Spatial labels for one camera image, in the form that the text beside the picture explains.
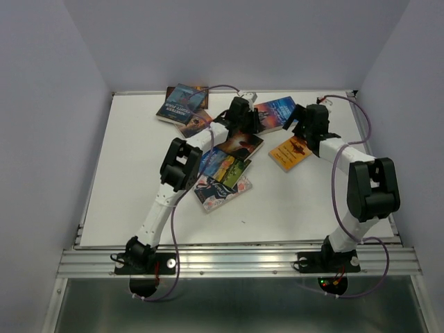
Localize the Jane Eyre blue book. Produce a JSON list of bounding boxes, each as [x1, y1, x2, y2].
[[255, 96, 296, 135]]

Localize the Huckleberry Finn orange book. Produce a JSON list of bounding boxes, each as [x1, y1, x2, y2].
[[268, 136, 311, 172]]

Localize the Tale of Two Cities book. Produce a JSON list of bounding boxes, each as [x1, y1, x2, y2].
[[175, 108, 212, 139]]

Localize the Nineteen Eighty Four blue book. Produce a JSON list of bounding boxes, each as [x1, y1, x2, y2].
[[156, 84, 206, 125]]

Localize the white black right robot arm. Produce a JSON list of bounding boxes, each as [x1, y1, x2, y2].
[[284, 104, 400, 274]]

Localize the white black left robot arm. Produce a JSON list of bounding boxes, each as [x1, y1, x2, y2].
[[110, 92, 260, 273]]

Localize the Three Days to See book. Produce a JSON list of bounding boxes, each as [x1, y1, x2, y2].
[[216, 133, 264, 161]]

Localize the Animal Farm blue book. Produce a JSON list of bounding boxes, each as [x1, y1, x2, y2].
[[199, 147, 251, 188]]

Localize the dark orange book at back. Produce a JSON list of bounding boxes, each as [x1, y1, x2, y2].
[[165, 85, 209, 110]]

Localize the Little Women floral book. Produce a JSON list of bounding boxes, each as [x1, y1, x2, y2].
[[194, 176, 253, 213]]

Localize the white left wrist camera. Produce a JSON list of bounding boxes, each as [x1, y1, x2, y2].
[[237, 90, 257, 109]]

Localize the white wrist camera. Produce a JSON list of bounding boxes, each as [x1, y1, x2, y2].
[[237, 90, 257, 109], [316, 96, 333, 107]]

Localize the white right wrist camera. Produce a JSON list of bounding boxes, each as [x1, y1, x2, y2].
[[316, 96, 333, 107]]

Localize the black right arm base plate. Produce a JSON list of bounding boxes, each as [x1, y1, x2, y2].
[[295, 250, 361, 296]]

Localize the aluminium front rail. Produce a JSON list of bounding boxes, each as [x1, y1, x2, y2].
[[57, 245, 422, 278]]

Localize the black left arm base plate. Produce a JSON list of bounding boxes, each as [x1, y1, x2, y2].
[[110, 252, 178, 296]]

